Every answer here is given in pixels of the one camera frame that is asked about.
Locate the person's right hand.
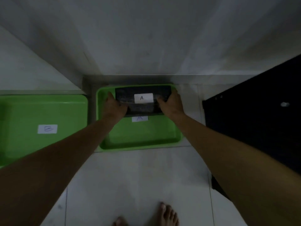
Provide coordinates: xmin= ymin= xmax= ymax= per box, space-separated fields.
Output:
xmin=156 ymin=88 xmax=187 ymax=119

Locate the person's left hand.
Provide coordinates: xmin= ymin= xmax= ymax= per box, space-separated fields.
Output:
xmin=102 ymin=92 xmax=129 ymax=123

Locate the black packet with white label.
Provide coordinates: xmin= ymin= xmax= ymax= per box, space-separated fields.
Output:
xmin=115 ymin=85 xmax=172 ymax=117

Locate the person's left forearm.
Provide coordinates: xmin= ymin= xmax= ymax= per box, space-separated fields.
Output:
xmin=0 ymin=116 xmax=125 ymax=226

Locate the person's right forearm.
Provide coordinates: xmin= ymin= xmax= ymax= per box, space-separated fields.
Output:
xmin=168 ymin=113 xmax=301 ymax=226

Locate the green plastic tray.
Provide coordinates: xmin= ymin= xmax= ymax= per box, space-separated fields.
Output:
xmin=0 ymin=94 xmax=88 ymax=168
xmin=96 ymin=84 xmax=184 ymax=152

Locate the black cabinet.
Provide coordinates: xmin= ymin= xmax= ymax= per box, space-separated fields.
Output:
xmin=202 ymin=54 xmax=301 ymax=203

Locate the person's right foot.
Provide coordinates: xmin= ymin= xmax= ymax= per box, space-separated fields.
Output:
xmin=157 ymin=202 xmax=180 ymax=226

